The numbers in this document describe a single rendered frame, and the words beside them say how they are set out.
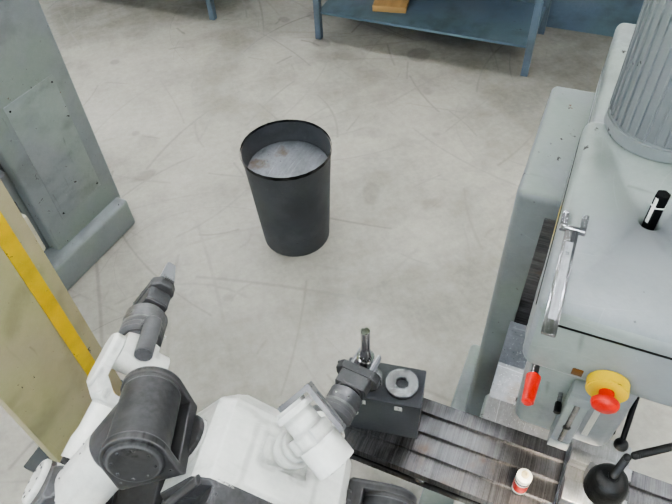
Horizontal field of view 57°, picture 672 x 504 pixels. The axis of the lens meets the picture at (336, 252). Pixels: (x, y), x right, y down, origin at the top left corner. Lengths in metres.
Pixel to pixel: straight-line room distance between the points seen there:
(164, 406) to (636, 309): 0.68
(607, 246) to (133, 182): 3.51
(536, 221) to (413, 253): 1.92
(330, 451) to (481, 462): 0.98
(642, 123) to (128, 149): 3.74
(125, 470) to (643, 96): 0.98
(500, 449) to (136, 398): 1.19
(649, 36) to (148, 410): 0.94
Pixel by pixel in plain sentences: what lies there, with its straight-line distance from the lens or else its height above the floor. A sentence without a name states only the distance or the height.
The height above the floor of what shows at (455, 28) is 0.23.
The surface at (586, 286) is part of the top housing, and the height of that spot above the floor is 1.89.
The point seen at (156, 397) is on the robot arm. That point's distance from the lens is 0.96.
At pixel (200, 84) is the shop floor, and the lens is 4.96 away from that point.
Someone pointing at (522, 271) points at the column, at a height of 1.29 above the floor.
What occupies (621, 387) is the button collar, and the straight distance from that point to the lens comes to 0.99.
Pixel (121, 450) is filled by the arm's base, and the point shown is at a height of 1.81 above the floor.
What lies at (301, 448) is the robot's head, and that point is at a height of 1.73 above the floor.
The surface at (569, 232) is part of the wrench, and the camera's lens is 1.00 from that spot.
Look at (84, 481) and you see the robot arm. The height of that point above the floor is 1.68.
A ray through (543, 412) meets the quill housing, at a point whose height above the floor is 1.39.
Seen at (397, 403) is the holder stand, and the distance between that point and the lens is 1.70.
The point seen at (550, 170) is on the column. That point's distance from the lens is 1.64.
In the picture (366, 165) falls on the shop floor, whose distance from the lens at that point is 4.01.
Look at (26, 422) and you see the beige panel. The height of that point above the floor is 0.51.
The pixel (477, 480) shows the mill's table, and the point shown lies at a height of 0.89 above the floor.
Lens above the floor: 2.59
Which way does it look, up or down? 48 degrees down
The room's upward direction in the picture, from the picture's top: 4 degrees counter-clockwise
